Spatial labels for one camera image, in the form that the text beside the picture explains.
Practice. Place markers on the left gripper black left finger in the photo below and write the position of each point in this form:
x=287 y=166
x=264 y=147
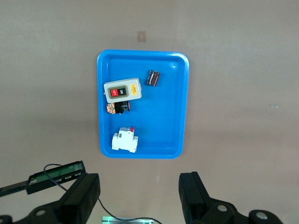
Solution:
x=79 y=205

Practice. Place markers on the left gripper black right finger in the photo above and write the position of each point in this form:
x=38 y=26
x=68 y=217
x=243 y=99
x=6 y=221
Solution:
x=196 y=200

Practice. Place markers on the tiny shiny tape scrap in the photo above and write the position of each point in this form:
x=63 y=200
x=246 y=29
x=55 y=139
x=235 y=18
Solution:
x=273 y=106

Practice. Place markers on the square tape patch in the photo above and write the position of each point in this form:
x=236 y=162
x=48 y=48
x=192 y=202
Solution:
x=141 y=36

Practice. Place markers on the black bar with green panel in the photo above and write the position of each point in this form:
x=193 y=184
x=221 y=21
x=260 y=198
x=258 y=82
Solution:
x=58 y=173

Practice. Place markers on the white circuit breaker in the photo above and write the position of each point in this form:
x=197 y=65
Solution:
x=125 y=140

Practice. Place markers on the blue plastic tray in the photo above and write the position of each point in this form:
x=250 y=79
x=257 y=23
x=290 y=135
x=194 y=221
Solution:
x=163 y=121

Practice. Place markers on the small dark capacitor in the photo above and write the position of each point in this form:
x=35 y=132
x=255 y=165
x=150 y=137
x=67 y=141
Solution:
x=153 y=78

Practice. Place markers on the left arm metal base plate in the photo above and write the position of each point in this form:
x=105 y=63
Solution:
x=130 y=220

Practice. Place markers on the grey on-off switch box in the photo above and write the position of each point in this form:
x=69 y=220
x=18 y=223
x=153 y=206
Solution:
x=122 y=89

